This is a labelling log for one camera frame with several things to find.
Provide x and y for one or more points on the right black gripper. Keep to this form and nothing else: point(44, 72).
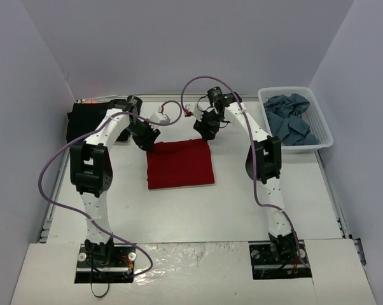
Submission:
point(206, 128)

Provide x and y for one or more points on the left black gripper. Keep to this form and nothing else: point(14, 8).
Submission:
point(147, 136)

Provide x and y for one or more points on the red t-shirt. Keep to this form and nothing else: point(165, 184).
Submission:
point(179, 164)

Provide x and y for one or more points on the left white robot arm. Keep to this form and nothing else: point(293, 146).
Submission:
point(91, 169)

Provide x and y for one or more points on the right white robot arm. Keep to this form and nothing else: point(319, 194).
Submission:
point(263, 162)

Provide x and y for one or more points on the pink folded t-shirt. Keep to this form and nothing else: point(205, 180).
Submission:
point(90, 101)

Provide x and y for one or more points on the black folded t-shirt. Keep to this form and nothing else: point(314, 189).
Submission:
point(86, 117)

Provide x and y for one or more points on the blue-grey t-shirt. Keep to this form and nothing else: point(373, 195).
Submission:
point(284, 114)

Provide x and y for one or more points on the white plastic basket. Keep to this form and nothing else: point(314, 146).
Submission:
point(313, 116)

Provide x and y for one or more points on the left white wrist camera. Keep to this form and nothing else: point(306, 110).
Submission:
point(159, 119)

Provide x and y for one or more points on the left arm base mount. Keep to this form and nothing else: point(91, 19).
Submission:
point(118, 269)

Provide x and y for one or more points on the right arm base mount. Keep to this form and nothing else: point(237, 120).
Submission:
point(291, 265)

